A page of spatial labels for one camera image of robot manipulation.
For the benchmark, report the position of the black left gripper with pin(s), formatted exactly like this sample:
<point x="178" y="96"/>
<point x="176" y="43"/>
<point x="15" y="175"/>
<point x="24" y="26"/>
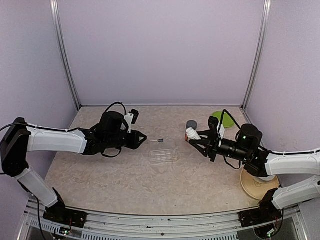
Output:
<point x="134" y="144"/>

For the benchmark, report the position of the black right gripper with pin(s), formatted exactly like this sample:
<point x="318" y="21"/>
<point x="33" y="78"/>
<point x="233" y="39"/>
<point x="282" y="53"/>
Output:
<point x="211" y="145"/>

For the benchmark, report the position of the small white-capped pill bottle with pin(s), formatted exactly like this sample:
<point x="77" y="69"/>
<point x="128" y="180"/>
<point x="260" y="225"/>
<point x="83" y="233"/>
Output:
<point x="191" y="134"/>

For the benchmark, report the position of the orange grey-capped pill bottle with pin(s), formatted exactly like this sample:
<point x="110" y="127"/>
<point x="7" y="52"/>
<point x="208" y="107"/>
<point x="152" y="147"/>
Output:
<point x="191" y="124"/>

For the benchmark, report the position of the clear plastic pill organizer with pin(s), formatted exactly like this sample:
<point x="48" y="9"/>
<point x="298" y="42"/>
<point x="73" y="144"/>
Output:
<point x="162" y="150"/>

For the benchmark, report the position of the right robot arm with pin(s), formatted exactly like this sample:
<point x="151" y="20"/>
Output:
<point x="262" y="163"/>

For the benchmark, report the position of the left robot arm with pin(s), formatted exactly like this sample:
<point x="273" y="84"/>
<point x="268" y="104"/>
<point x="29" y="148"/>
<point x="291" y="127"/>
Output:
<point x="114" y="131"/>

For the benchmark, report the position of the green plate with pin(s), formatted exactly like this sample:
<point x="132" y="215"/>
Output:
<point x="227" y="120"/>

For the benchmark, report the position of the beige plate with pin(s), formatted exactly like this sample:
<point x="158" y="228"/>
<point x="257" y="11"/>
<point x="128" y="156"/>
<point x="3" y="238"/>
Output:
<point x="254" y="189"/>

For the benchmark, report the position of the white bowl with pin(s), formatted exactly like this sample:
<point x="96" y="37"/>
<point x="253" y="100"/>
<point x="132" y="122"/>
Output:
<point x="264" y="179"/>

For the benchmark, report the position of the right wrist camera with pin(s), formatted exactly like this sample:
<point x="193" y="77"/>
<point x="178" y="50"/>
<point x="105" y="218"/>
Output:
<point x="216" y="127"/>

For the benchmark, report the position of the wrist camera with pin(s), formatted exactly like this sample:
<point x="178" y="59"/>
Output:
<point x="131" y="118"/>
<point x="216" y="127"/>

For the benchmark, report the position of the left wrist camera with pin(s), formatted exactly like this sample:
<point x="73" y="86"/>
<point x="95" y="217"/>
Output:
<point x="131" y="118"/>

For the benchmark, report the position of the front aluminium rail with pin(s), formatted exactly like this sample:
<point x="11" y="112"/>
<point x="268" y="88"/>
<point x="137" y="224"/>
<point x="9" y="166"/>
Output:
<point x="114" y="226"/>

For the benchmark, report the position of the right aluminium frame post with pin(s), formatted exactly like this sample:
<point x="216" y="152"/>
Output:
<point x="258" y="53"/>

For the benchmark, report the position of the aluminium frame post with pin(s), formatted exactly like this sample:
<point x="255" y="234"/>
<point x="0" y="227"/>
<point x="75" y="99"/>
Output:
<point x="258" y="53"/>
<point x="54" y="5"/>

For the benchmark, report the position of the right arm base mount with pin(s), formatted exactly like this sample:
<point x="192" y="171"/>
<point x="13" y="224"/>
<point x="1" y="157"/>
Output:
<point x="266" y="212"/>

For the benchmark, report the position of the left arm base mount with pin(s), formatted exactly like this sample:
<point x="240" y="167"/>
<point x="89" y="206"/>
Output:
<point x="58" y="213"/>

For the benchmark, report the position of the left aluminium frame post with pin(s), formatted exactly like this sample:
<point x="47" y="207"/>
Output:
<point x="54" y="5"/>

